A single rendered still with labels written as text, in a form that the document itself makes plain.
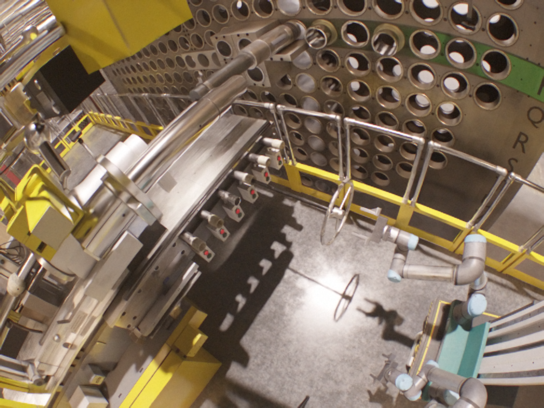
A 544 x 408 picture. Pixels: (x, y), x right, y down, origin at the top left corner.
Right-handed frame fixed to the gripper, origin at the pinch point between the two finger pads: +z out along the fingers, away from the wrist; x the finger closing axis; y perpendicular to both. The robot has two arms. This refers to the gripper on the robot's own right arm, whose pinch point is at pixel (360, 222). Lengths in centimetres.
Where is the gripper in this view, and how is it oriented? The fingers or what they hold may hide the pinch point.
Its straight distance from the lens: 131.7
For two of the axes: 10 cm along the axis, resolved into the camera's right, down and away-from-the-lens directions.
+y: 5.3, -0.5, 8.5
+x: 2.6, -9.4, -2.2
